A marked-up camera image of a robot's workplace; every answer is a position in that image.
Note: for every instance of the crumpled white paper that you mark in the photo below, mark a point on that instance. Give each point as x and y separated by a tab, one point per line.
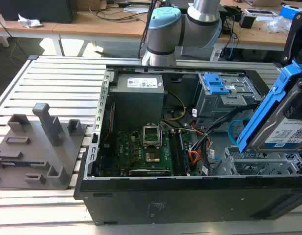
28	21

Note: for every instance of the grey plastic parts rack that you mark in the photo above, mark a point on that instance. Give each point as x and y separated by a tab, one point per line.
38	151

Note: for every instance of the blue cardboard box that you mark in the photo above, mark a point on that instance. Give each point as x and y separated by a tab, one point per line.
288	11

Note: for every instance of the black RAM slot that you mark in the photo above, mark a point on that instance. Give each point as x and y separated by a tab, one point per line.
174	151
184	156

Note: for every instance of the black open PC case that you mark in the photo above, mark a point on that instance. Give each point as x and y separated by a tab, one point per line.
190	203

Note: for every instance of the black graphics card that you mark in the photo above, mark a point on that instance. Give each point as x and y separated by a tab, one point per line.
149	172

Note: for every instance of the large black box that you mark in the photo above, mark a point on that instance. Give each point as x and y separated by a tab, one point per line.
35	9

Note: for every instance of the clear plastic bag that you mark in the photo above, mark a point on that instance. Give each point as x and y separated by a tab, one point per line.
278	24

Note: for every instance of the small black device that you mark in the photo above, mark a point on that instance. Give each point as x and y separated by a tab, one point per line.
247	21

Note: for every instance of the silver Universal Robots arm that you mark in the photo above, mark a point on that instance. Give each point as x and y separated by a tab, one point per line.
163	36

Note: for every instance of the grey metal disk bay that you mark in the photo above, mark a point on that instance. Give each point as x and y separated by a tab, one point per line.
259	166

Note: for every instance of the wooden desk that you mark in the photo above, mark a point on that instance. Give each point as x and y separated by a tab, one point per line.
97	28

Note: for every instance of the CPU socket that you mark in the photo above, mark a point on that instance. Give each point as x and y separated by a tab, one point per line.
152	157

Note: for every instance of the blue plastic drive latch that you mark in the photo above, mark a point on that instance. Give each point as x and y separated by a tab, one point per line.
216	84

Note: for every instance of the hard disk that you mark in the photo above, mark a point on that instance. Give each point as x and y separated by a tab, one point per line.
266	107

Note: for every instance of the grey power supply unit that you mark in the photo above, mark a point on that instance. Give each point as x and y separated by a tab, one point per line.
136	102

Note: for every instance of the grey metal drive cage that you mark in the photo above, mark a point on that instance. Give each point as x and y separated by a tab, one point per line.
214	105

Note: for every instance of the green motherboard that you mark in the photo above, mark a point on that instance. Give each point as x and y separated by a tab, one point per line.
131	151

